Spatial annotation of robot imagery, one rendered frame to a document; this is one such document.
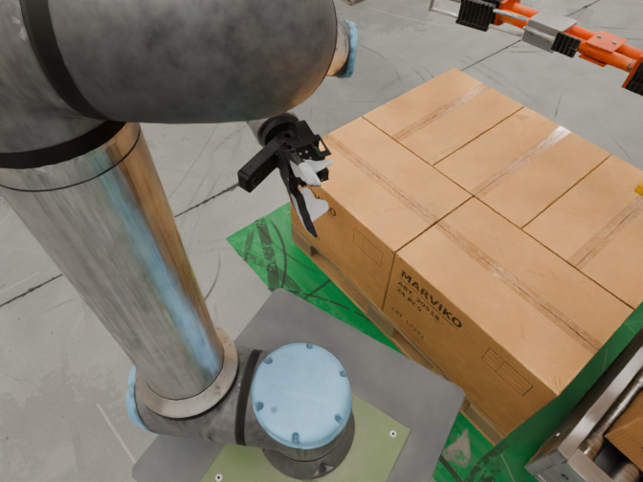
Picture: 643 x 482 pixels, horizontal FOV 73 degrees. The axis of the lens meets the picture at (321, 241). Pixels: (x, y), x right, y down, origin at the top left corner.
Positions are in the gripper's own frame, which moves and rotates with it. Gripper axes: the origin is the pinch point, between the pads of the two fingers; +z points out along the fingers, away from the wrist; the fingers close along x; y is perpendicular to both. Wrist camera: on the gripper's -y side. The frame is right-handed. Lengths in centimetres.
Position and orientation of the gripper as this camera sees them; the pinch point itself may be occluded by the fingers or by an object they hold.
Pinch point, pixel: (314, 215)
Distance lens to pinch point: 73.0
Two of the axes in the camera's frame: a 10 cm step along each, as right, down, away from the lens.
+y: 9.0, -3.5, 2.6
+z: 4.3, 7.8, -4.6
